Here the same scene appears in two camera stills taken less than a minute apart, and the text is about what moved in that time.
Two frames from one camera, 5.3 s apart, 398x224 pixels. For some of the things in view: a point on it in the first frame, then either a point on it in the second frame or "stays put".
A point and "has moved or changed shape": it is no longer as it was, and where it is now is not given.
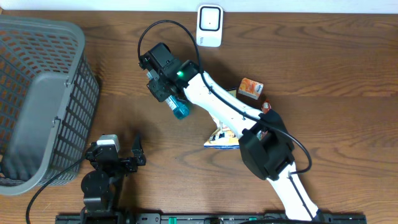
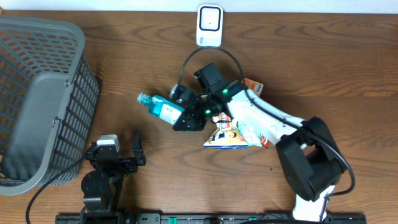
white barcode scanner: [209, 25] stays put
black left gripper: [130, 165] stays put
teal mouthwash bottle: [180, 107] has moved or changed shape
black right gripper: [157, 94] -> [191, 124]
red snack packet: [266, 106] -> [265, 142]
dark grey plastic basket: [49, 93] stays put
